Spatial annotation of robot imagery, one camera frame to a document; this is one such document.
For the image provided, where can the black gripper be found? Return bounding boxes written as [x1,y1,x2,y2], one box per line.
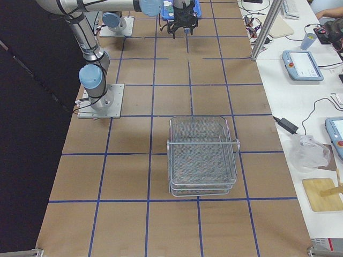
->
[160,21,185,36]
[174,8,198,28]

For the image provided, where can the metal mesh shelf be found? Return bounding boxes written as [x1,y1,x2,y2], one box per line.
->
[167,116,240,196]

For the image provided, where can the blue plastic tray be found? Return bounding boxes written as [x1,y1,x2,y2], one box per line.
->
[160,0,202,21]

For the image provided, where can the beige pad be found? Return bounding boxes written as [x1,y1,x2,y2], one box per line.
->
[269,16,294,38]

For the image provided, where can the blue teach pendant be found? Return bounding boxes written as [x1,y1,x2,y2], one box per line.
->
[325,117,343,160]
[282,50,324,81]

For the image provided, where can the grey plastic cup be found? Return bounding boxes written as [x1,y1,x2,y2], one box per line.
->
[300,33,317,50]

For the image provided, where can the black power adapter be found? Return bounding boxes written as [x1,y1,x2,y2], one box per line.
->
[273,116,299,134]

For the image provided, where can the clear plastic bag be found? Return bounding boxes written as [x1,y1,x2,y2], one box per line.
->
[288,134,331,170]

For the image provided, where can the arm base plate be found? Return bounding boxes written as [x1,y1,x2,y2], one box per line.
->
[77,84,124,118]
[100,13,134,37]

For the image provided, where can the aluminium frame post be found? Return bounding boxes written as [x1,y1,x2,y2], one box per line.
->
[250,0,284,61]

